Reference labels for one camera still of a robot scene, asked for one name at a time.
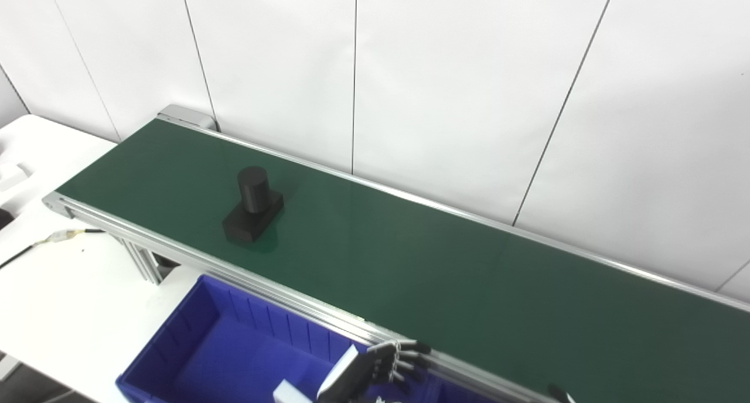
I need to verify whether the white box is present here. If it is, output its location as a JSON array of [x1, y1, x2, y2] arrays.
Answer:
[[0, 163, 30, 192]]

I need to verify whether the blue plastic bin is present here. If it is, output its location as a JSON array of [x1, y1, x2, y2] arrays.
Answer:
[[115, 274, 499, 403]]

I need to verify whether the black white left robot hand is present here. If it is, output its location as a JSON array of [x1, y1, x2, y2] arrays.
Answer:
[[316, 340, 431, 403]]

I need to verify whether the black cylinder block part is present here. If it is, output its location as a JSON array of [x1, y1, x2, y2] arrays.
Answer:
[[221, 166, 285, 244]]

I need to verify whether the white block part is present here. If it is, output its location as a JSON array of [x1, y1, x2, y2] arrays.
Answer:
[[272, 380, 314, 403]]

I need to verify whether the green conveyor belt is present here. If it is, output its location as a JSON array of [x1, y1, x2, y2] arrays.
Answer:
[[42, 104, 750, 403], [56, 119, 750, 403]]

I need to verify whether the black cable with clear connector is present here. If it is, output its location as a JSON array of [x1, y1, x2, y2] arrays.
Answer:
[[0, 228, 106, 269]]

